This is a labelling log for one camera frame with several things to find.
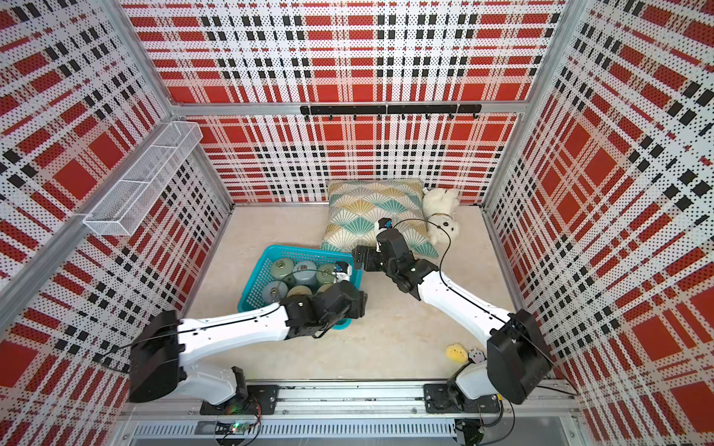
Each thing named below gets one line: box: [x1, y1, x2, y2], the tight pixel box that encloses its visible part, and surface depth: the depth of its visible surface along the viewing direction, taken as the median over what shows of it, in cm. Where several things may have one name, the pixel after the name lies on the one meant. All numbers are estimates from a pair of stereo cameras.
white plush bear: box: [422, 187, 461, 246], surface depth 110 cm
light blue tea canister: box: [291, 260, 318, 286], surface depth 92 cm
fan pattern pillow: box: [320, 178, 439, 259], surface depth 100 cm
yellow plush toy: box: [445, 341, 469, 363], surface depth 82 cm
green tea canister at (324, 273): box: [315, 262, 336, 285], surface depth 91 cm
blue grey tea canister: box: [262, 280, 289, 303], surface depth 88 cm
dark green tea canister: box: [270, 257, 295, 279], surface depth 93 cm
